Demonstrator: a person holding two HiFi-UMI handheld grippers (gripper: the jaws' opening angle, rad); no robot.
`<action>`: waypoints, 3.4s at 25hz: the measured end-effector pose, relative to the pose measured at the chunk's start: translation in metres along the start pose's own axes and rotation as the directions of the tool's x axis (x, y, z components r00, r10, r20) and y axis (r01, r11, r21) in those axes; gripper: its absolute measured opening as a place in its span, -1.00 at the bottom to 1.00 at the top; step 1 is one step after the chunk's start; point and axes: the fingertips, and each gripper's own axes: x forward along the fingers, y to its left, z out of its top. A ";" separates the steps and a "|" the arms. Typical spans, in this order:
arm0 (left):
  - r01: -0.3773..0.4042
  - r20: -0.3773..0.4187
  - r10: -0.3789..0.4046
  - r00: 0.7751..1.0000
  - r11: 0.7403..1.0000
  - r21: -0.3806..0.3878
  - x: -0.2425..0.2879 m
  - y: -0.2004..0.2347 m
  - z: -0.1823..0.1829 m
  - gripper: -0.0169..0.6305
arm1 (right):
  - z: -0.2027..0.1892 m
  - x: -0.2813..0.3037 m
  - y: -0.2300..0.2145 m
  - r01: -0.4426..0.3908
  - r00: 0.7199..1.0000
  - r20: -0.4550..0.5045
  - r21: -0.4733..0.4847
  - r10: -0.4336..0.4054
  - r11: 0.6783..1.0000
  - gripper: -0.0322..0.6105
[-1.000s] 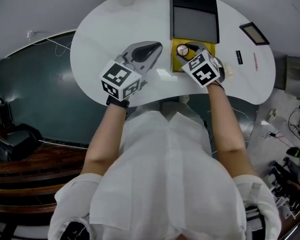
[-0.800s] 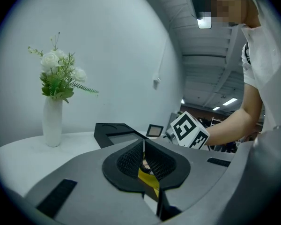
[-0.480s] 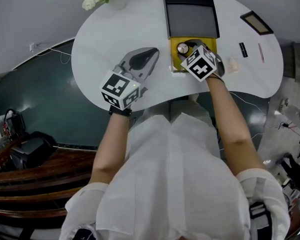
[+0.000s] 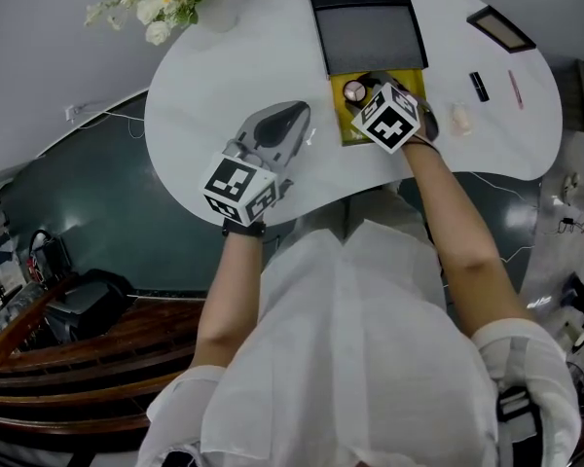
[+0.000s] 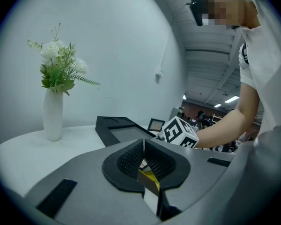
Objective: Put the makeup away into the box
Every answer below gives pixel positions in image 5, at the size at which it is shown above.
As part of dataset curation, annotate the white vase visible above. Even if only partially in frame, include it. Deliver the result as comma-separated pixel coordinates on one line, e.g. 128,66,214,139
42,88,64,142

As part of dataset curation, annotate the person's head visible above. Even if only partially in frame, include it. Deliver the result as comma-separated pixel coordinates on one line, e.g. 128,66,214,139
202,0,260,30

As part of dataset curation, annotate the person's right forearm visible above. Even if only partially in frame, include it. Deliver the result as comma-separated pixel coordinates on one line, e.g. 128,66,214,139
195,107,261,150

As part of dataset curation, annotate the white wall conduit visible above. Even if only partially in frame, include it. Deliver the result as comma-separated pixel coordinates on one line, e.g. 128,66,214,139
160,29,173,69

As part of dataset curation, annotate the yellow box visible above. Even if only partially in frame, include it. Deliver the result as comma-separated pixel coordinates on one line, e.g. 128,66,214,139
137,165,161,197

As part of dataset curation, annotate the black white shoulder strap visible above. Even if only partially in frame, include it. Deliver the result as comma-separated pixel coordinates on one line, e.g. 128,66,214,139
241,42,250,66

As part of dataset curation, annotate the person's white shirt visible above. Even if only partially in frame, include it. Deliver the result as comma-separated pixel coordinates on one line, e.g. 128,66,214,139
237,0,281,137

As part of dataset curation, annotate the black box lid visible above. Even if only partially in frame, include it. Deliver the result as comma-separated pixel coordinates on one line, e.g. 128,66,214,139
94,115,158,148

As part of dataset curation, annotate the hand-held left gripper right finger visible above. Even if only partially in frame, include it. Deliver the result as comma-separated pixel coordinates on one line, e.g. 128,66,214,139
144,138,192,221

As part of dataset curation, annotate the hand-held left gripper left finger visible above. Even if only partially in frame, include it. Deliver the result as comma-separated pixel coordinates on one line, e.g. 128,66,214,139
102,139,146,194

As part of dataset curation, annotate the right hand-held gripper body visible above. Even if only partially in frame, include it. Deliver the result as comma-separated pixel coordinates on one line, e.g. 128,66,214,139
157,115,200,149

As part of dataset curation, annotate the white flower bouquet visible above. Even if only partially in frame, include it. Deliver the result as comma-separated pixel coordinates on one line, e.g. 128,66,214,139
26,22,102,97

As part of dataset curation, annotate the black picture frame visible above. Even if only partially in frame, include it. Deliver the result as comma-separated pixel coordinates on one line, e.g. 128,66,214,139
147,118,166,132

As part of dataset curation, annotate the black head-worn camera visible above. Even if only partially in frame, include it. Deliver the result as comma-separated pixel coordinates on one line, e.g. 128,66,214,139
185,0,210,28

